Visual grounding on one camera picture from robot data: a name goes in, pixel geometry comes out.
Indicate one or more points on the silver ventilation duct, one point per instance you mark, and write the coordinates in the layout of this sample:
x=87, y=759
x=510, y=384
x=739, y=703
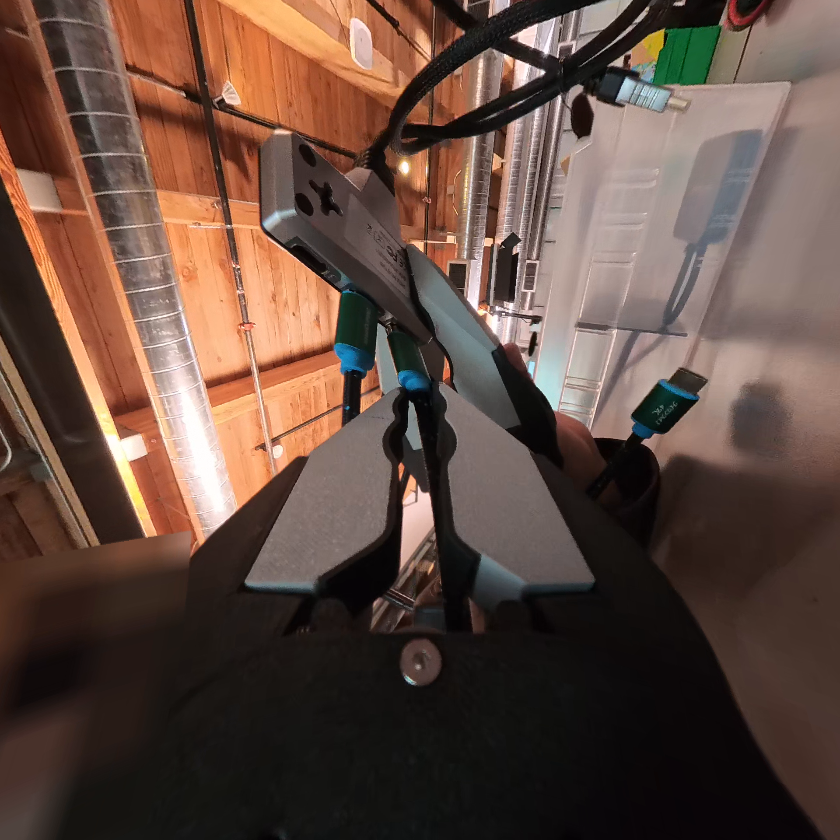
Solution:
x=479, y=164
x=131, y=262

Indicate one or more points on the grey metal hub adapter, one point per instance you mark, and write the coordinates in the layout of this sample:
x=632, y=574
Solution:
x=315, y=190

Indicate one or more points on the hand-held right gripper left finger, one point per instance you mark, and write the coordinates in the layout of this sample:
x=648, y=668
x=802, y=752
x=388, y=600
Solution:
x=321, y=512

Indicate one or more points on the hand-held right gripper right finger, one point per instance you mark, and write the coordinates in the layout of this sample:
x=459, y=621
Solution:
x=518, y=512

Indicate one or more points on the green box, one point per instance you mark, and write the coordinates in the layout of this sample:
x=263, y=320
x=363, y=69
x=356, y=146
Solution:
x=689, y=56

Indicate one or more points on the white oval ceiling device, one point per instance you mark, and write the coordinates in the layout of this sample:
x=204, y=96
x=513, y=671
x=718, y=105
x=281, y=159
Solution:
x=361, y=43

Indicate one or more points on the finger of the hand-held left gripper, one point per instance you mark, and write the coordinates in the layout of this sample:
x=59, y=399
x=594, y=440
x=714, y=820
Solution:
x=459, y=328

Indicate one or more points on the clear plastic storage box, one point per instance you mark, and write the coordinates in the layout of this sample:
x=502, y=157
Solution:
x=656, y=229

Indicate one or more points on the person's left hand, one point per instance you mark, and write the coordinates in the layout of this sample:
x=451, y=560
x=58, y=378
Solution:
x=581, y=453

